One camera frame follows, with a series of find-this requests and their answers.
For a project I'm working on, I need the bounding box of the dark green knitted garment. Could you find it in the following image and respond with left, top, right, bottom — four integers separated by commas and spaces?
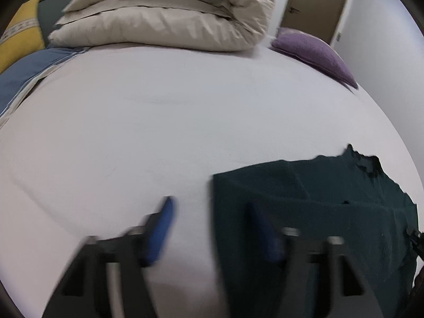
211, 143, 418, 318

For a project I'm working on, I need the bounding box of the purple cushion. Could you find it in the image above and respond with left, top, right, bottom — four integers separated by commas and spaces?
271, 27, 359, 89

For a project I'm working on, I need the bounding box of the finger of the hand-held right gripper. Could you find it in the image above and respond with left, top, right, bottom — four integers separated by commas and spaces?
406, 228, 424, 258

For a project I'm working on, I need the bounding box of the blue pillow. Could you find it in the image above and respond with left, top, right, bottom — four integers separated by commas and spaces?
0, 47, 88, 120

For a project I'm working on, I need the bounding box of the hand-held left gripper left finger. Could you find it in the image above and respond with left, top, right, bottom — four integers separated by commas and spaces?
41, 196, 176, 318

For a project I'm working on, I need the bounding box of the brown wooden door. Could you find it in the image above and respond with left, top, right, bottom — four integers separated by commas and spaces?
280, 0, 352, 45

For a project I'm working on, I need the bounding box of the white bed sheet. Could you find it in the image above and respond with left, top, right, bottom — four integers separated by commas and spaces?
0, 36, 424, 318

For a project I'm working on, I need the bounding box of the yellow patterned cushion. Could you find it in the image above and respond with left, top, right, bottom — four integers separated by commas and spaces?
0, 0, 46, 73

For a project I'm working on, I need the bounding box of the grey sofa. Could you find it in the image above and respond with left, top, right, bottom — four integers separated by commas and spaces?
25, 0, 110, 43

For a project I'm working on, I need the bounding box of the beige folded duvet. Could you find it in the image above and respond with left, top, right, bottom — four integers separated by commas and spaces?
49, 0, 277, 52

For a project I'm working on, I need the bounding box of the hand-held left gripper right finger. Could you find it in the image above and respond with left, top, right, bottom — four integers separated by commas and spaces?
245, 202, 385, 318

